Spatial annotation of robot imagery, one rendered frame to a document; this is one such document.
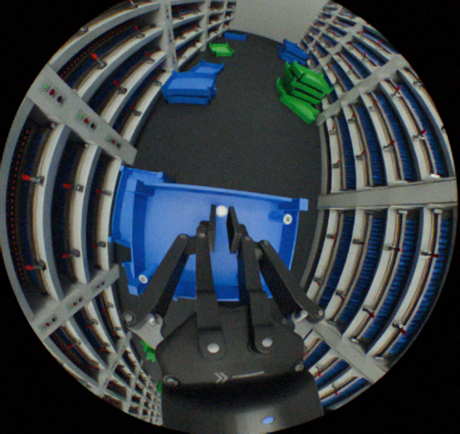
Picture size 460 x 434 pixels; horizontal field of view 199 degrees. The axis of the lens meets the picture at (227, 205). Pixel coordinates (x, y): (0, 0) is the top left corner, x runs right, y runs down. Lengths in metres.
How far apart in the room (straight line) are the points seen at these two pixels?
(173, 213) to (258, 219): 0.17
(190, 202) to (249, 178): 0.49
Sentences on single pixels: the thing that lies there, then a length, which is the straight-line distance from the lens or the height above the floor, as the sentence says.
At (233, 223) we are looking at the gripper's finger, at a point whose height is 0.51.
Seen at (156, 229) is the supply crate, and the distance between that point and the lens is 0.28.
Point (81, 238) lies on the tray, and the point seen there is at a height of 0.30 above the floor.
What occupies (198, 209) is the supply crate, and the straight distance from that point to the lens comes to 0.26.
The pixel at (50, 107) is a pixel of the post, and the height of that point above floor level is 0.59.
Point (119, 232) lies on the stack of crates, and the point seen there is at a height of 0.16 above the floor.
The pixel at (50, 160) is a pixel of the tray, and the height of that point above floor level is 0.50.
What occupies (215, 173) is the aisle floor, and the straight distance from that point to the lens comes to 0.69.
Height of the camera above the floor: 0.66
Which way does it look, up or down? 82 degrees down
